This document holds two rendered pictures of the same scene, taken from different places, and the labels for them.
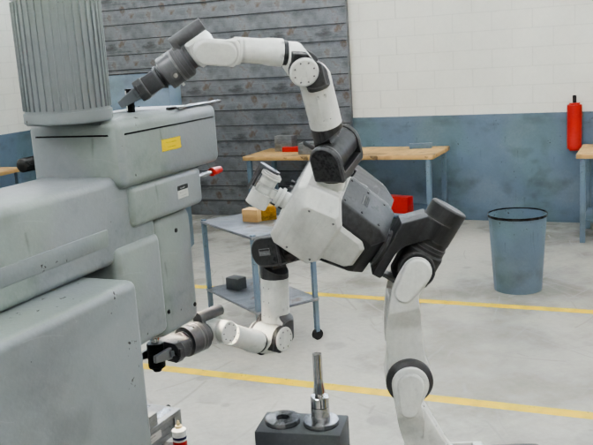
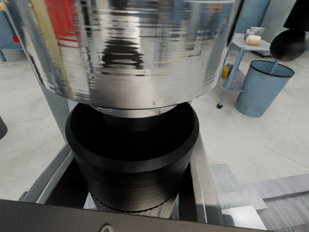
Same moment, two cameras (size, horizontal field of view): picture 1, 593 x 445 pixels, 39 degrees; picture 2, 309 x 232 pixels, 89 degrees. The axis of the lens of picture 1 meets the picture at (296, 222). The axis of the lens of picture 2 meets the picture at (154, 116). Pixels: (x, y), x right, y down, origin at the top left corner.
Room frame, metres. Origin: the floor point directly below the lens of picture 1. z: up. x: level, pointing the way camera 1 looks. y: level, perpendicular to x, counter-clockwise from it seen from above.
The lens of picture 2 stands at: (2.21, 0.39, 1.30)
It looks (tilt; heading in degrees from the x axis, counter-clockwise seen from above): 39 degrees down; 143
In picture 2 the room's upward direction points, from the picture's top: 5 degrees clockwise
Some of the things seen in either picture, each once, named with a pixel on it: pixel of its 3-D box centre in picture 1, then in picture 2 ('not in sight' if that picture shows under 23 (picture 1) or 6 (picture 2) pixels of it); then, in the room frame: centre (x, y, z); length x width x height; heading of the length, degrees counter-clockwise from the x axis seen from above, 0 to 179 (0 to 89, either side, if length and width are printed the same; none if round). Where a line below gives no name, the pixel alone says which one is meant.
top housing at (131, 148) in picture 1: (131, 143); not in sight; (2.16, 0.41, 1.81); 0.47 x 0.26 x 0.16; 156
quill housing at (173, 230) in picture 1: (146, 269); not in sight; (2.16, 0.41, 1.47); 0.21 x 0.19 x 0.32; 66
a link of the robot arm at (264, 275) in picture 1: (276, 255); not in sight; (2.57, 0.07, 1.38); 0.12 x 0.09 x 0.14; 142
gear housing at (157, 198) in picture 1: (130, 194); not in sight; (2.13, 0.43, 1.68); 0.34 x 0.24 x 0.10; 156
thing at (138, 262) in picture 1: (102, 290); not in sight; (1.99, 0.49, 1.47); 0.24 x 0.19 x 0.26; 66
